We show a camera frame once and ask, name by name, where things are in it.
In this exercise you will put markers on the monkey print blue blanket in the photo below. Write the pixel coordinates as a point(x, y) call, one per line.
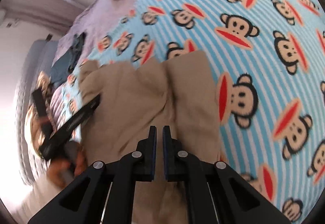
point(267, 56)

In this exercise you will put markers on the teal folded jeans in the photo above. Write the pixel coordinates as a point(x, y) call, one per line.
point(65, 65)

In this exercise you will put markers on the left hand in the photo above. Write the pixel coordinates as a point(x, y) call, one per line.
point(60, 165)

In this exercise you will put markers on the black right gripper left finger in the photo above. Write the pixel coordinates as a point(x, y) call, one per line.
point(104, 193)

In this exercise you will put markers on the lilac quilted bedspread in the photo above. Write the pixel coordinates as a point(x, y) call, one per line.
point(104, 15)

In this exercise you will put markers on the tan patterned knit garment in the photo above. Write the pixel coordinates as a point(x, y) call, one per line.
point(33, 134)

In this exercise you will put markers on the grey upholstered headboard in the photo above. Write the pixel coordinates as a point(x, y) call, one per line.
point(39, 58)

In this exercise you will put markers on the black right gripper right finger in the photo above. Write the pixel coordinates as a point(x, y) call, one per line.
point(215, 193)

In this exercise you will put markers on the beige puffer down coat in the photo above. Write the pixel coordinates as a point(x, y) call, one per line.
point(132, 100)

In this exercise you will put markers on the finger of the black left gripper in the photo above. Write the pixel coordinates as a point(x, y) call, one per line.
point(39, 103)
point(81, 116)

